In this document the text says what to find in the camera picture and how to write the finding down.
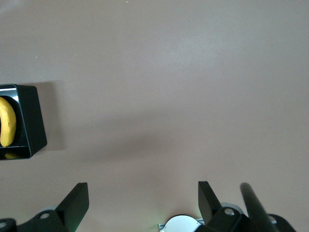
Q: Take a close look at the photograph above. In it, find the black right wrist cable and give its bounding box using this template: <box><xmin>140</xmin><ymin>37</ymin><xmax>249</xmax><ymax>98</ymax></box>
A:
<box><xmin>239</xmin><ymin>182</ymin><xmax>280</xmax><ymax>232</ymax></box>

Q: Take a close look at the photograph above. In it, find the yellow banana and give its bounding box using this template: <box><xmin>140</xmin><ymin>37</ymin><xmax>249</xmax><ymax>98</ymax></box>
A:
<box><xmin>0</xmin><ymin>96</ymin><xmax>17</xmax><ymax>147</ymax></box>

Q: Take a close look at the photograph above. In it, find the black plastic box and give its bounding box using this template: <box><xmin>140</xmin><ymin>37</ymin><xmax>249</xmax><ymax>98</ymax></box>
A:
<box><xmin>0</xmin><ymin>83</ymin><xmax>48</xmax><ymax>160</ymax></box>

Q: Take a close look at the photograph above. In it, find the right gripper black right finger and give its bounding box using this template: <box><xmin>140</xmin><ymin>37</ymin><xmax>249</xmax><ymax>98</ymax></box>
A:
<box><xmin>197</xmin><ymin>181</ymin><xmax>297</xmax><ymax>232</ymax></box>

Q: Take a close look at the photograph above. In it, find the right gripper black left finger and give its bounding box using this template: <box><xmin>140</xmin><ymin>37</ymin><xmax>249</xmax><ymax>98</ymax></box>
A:
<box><xmin>0</xmin><ymin>182</ymin><xmax>90</xmax><ymax>232</ymax></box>

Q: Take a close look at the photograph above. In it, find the brown table cover mat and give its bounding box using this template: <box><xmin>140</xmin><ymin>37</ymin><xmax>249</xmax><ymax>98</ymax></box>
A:
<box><xmin>0</xmin><ymin>0</ymin><xmax>309</xmax><ymax>232</ymax></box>

